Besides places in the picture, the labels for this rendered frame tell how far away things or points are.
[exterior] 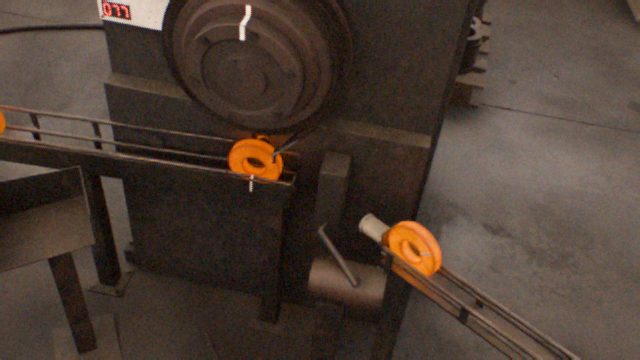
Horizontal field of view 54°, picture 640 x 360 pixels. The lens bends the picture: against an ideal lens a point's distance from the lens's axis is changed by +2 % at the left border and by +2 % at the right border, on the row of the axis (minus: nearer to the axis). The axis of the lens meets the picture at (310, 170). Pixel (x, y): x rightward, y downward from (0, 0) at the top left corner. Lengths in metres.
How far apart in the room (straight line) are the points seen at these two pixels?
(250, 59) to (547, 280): 1.69
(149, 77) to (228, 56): 0.49
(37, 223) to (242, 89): 0.75
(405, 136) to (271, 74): 0.48
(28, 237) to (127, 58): 0.57
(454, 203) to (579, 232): 0.54
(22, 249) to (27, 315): 0.65
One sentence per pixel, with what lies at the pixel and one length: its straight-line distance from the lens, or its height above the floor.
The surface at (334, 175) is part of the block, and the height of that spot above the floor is 0.79.
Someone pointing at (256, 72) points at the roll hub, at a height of 1.15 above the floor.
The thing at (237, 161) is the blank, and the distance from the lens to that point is 1.82.
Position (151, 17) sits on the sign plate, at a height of 1.09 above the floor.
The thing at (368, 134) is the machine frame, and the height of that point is 0.87.
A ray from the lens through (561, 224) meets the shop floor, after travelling 2.98.
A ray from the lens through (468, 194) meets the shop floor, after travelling 2.95.
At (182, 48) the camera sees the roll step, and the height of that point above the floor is 1.13.
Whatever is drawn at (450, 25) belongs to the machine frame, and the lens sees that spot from 1.60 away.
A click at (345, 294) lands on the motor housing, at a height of 0.49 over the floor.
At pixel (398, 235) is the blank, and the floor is 0.73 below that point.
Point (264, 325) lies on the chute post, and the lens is 2.34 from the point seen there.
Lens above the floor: 1.97
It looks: 43 degrees down
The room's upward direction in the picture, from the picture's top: 6 degrees clockwise
